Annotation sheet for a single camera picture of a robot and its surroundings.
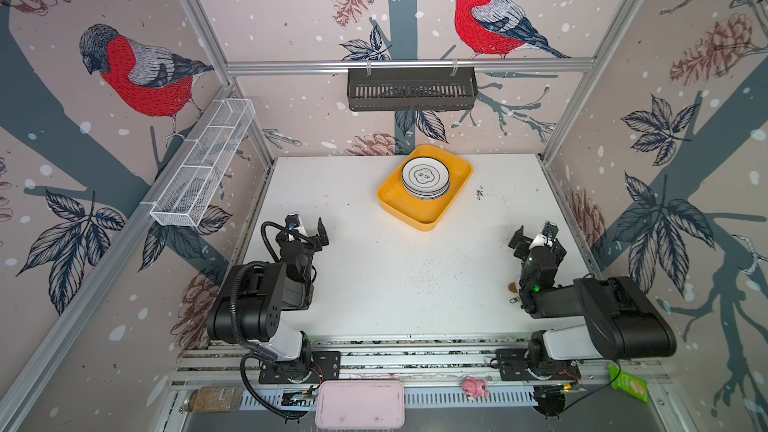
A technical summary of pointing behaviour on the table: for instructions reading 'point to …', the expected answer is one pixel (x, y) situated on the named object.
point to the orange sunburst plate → (426, 197)
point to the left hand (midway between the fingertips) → (303, 221)
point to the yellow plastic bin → (425, 215)
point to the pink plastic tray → (360, 405)
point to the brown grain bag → (227, 399)
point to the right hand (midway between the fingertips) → (538, 235)
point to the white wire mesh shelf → (183, 200)
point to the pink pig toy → (474, 388)
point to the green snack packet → (629, 384)
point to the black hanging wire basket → (412, 89)
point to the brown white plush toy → (512, 287)
